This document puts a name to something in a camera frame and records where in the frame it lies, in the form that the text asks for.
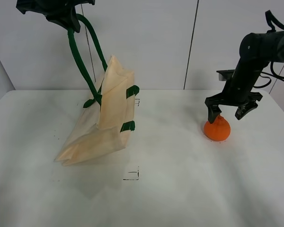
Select white linen bag green handles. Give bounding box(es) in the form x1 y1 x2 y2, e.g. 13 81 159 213
55 14 140 166

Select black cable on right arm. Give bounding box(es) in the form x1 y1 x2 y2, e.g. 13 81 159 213
259 9 284 89

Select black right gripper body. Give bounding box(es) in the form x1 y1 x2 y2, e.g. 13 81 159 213
205 59 269 107

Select orange fruit with stem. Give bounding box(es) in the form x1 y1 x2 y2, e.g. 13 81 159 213
204 115 231 141

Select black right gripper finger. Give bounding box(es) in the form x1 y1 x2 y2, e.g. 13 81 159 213
235 101 258 120
206 104 222 124

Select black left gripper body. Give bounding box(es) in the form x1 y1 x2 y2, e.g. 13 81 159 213
16 0 95 33

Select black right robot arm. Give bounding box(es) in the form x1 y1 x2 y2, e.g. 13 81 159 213
205 31 284 123

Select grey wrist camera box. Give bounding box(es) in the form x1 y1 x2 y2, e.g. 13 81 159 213
216 70 235 81

